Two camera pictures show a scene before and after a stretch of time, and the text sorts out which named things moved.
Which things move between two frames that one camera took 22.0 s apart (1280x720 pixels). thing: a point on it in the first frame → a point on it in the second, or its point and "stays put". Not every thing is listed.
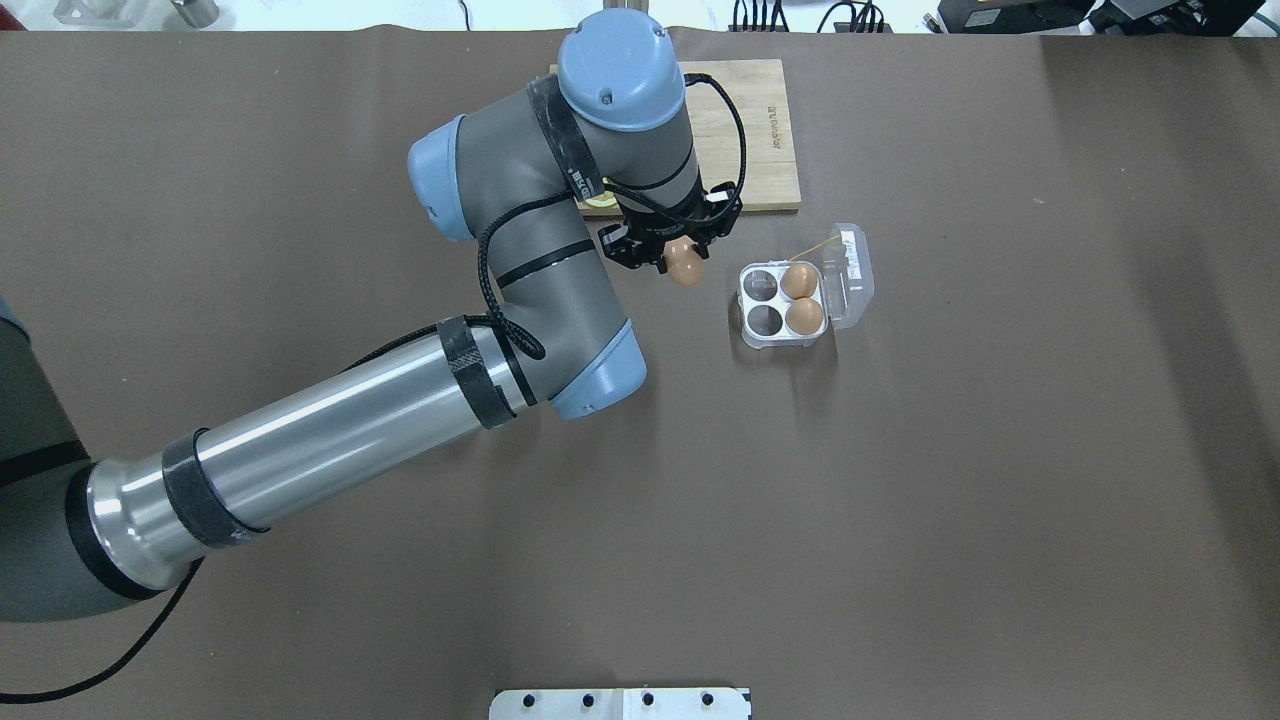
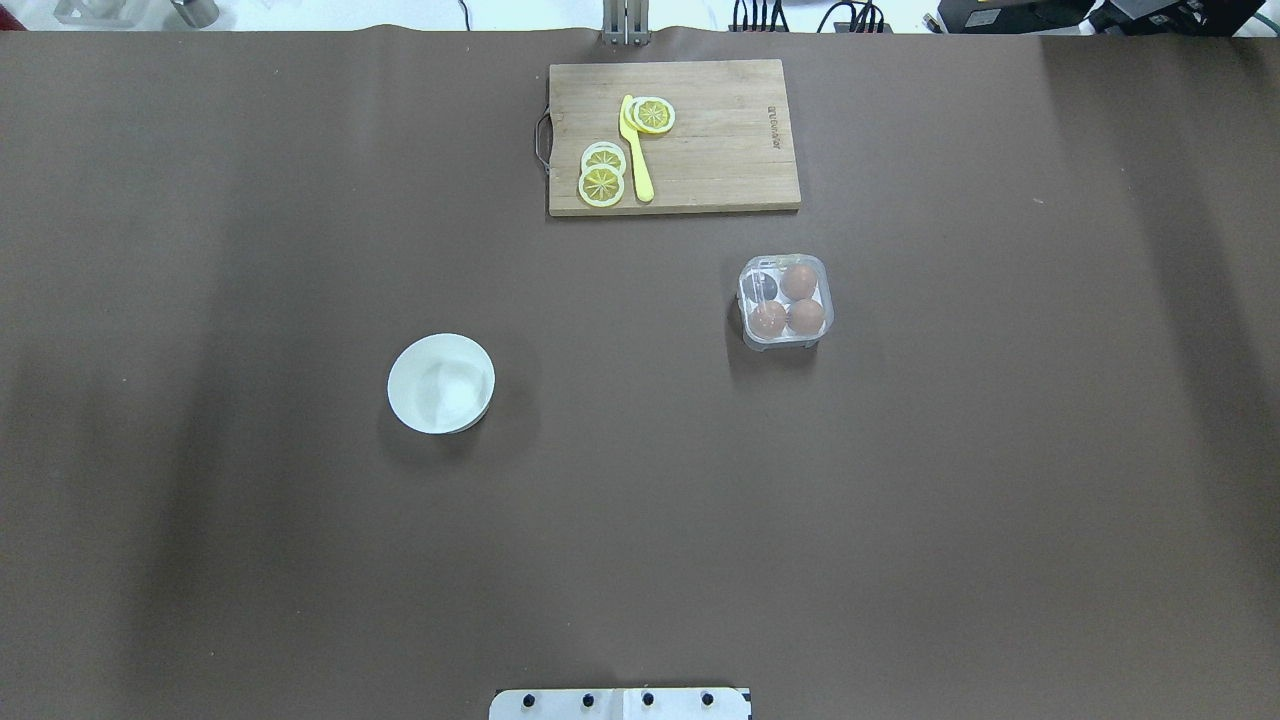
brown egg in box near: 804,316 stays put
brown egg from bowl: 684,264 → 768,318
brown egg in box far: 799,280 stays put
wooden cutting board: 770,180 stays put
